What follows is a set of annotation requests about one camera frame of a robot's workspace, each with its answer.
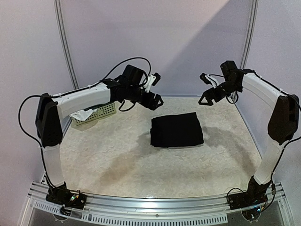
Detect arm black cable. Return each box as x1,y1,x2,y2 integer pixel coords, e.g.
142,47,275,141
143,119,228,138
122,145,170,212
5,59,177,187
18,56,152,186
206,74,239,104

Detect white garment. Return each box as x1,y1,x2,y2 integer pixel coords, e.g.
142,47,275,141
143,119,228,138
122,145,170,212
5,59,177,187
70,109,94,121

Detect aluminium corner post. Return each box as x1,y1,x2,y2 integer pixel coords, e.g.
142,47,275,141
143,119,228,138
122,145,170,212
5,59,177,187
54,0,79,89
240,0,259,68

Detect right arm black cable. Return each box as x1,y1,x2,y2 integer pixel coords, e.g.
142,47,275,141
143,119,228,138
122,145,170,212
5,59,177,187
206,74,239,104

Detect black trousers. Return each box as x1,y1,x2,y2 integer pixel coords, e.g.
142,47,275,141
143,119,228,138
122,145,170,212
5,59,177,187
150,112,204,148

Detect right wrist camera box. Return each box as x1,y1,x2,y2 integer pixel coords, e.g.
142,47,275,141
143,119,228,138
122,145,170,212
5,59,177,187
199,73,218,89

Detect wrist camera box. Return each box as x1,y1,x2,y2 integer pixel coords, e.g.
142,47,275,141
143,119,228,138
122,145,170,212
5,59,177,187
199,73,218,89
143,73,161,93

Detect aluminium front rail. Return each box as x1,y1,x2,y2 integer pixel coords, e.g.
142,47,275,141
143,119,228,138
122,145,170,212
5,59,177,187
21,182,293,226

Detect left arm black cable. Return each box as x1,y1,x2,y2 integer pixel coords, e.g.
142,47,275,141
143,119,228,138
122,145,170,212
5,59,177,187
18,56,152,186

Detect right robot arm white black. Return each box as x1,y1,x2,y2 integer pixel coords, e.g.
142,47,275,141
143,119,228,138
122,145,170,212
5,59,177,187
198,61,301,205

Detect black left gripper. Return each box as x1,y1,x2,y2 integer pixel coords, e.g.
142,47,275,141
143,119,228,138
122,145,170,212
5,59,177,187
127,86,164,111

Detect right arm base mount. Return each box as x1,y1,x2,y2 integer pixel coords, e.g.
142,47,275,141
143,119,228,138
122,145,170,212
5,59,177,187
226,177,277,222

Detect cream perforated plastic basket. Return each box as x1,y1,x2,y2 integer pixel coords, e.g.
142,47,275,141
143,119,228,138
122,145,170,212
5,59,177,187
70,103,116,125

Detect right aluminium corner post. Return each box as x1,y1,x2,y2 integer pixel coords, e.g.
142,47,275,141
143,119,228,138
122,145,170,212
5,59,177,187
240,0,259,68

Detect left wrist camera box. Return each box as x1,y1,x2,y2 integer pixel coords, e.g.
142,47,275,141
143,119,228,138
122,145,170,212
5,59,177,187
143,73,161,93

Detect left aluminium corner post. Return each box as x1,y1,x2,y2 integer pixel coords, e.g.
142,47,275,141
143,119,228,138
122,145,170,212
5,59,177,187
54,0,79,89

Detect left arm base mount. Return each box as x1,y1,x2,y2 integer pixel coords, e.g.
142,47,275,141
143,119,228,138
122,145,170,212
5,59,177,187
46,184,87,216

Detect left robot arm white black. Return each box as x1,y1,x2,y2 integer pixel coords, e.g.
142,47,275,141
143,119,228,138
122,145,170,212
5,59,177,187
35,75,163,204

